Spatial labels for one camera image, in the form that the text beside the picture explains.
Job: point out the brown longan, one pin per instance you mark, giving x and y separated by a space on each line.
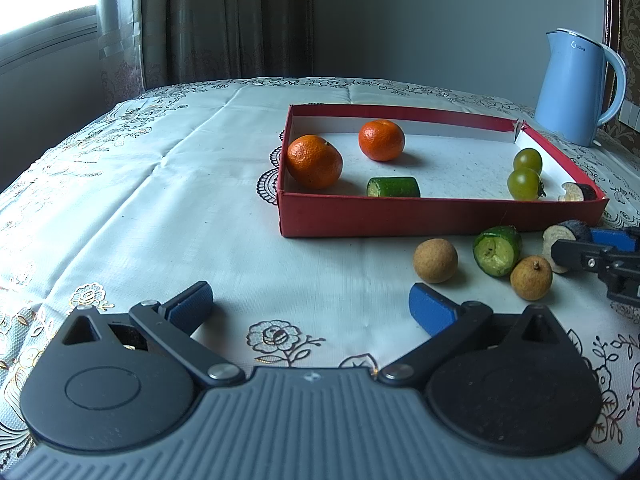
435 260
531 278

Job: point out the white wall switch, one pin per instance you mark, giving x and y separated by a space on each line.
631 115

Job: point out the red cardboard box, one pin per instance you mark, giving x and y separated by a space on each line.
360 217

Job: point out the sheer white curtain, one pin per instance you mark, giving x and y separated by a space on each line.
120 25

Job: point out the green cucumber piece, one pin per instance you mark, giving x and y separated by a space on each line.
395 187
497 251

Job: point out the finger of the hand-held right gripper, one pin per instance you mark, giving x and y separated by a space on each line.
580 255
617 239

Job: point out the large light orange mandarin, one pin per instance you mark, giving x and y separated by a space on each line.
314 162

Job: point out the deep orange mandarin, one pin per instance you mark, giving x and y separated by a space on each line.
381 140

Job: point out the light blue electric kettle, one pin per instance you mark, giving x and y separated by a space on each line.
570 90

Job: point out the purple eggplant piece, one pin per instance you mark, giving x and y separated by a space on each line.
570 230
577 193

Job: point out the white floral tablecloth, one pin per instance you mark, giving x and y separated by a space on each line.
150 200

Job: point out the green tomato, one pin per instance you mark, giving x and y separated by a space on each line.
528 160
524 183

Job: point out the grey window sill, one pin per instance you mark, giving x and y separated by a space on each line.
45 35

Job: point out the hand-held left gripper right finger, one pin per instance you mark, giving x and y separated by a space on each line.
430 307

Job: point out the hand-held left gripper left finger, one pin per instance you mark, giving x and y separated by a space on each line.
192 302

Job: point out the brown curtain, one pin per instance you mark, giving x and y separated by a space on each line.
225 15

